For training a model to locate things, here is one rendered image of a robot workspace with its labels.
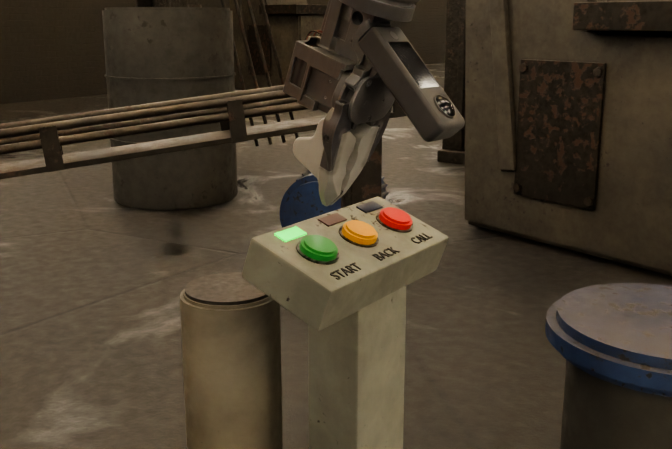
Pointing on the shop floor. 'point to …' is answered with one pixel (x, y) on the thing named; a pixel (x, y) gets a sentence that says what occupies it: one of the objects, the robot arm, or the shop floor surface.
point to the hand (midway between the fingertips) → (336, 197)
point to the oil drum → (204, 173)
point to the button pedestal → (350, 320)
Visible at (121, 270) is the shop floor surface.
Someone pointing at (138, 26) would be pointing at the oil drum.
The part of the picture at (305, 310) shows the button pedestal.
